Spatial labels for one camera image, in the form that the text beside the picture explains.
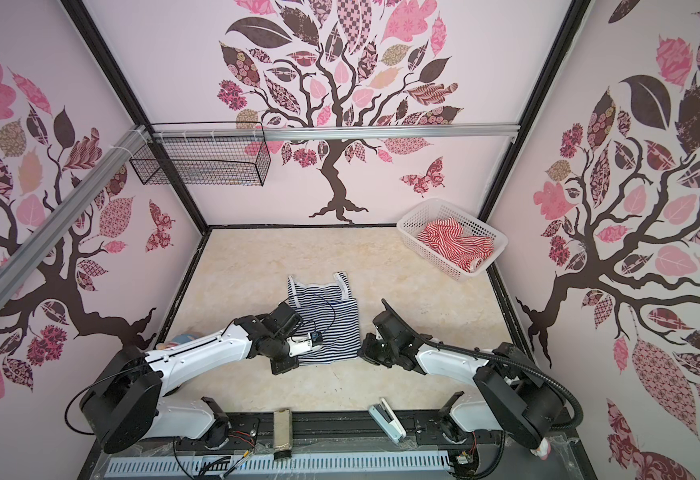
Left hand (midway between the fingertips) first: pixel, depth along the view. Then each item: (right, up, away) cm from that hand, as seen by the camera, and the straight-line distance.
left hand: (291, 361), depth 84 cm
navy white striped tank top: (+11, +13, +9) cm, 19 cm away
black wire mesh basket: (-29, +64, +11) cm, 71 cm away
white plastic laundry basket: (+44, +46, +31) cm, 70 cm away
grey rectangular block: (+1, -12, -13) cm, 18 cm away
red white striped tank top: (+61, +32, +25) cm, 73 cm away
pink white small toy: (+62, -14, -17) cm, 66 cm away
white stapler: (+26, -11, -8) cm, 30 cm away
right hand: (+18, +3, +1) cm, 19 cm away
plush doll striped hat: (-32, +6, +1) cm, 33 cm away
